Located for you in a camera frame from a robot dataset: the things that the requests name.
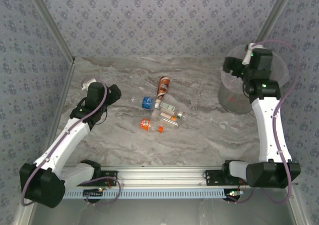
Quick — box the blue label plastic bottle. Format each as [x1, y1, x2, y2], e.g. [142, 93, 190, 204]
[141, 96, 160, 110]

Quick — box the orange label bottle orange cap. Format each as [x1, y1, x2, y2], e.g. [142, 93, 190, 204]
[139, 118, 164, 134]

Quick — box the brown drink bottle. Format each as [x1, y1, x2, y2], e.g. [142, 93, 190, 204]
[156, 76, 171, 103]

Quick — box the green label plastic bottle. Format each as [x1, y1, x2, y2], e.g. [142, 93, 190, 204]
[159, 101, 175, 112]

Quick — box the clear plastic bin liner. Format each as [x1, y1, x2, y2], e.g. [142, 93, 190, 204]
[220, 44, 290, 91]

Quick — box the translucent grey bin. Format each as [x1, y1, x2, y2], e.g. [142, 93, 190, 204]
[217, 44, 290, 115]

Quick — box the aluminium table edge profile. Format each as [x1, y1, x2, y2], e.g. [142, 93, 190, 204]
[37, 57, 77, 172]

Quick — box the black mounting plate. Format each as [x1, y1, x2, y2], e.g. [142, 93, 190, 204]
[99, 169, 119, 186]
[204, 169, 225, 187]

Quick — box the plain clear plastic bottle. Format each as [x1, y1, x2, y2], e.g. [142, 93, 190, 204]
[158, 119, 180, 130]

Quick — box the small circuit board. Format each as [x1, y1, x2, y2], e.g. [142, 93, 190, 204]
[83, 188, 105, 198]
[225, 190, 244, 199]

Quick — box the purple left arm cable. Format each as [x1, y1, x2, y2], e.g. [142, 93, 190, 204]
[20, 76, 109, 207]

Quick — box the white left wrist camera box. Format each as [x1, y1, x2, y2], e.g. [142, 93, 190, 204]
[81, 77, 97, 90]

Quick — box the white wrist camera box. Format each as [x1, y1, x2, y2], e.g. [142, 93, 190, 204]
[242, 42, 257, 65]
[81, 77, 97, 90]

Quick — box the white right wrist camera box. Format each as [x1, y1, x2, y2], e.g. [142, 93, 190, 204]
[242, 42, 257, 65]

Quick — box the aluminium frame post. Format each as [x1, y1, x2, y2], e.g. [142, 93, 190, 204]
[251, 0, 299, 50]
[23, 0, 76, 64]

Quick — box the purple looped cable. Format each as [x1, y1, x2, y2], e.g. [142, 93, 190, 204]
[82, 176, 122, 206]
[227, 182, 255, 204]

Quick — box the aluminium mounting rail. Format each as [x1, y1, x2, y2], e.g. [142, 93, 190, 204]
[62, 165, 250, 189]

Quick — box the white slotted cable duct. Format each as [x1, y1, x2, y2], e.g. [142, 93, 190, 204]
[62, 188, 226, 200]

